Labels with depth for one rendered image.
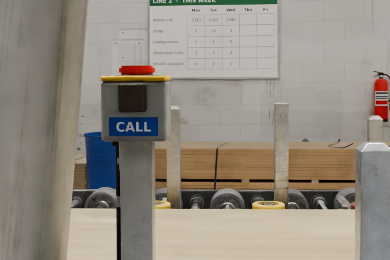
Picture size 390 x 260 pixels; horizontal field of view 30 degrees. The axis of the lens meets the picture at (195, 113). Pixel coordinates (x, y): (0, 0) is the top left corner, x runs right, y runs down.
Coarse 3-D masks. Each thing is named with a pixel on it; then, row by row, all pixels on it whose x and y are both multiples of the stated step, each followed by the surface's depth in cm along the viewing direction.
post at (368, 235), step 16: (368, 144) 79; (384, 144) 79; (368, 160) 78; (384, 160) 78; (368, 176) 78; (384, 176) 78; (368, 192) 78; (384, 192) 78; (368, 208) 78; (384, 208) 78; (368, 224) 78; (384, 224) 78; (368, 240) 78; (384, 240) 78; (368, 256) 79; (384, 256) 78
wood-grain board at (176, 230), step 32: (96, 224) 157; (160, 224) 157; (192, 224) 157; (224, 224) 157; (256, 224) 156; (288, 224) 156; (320, 224) 156; (352, 224) 156; (96, 256) 129; (160, 256) 129; (192, 256) 129; (224, 256) 129; (256, 256) 129; (288, 256) 129; (320, 256) 129; (352, 256) 128
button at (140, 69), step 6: (126, 66) 79; (132, 66) 79; (138, 66) 79; (144, 66) 79; (150, 66) 80; (120, 72) 79; (126, 72) 79; (132, 72) 78; (138, 72) 78; (144, 72) 79; (150, 72) 79
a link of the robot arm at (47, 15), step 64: (0, 0) 33; (64, 0) 36; (0, 64) 34; (64, 64) 36; (0, 128) 34; (64, 128) 37; (0, 192) 34; (64, 192) 37; (0, 256) 34; (64, 256) 38
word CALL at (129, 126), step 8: (112, 120) 77; (120, 120) 77; (128, 120) 77; (136, 120) 77; (144, 120) 77; (152, 120) 77; (112, 128) 77; (120, 128) 77; (128, 128) 77; (136, 128) 77; (144, 128) 77; (152, 128) 77
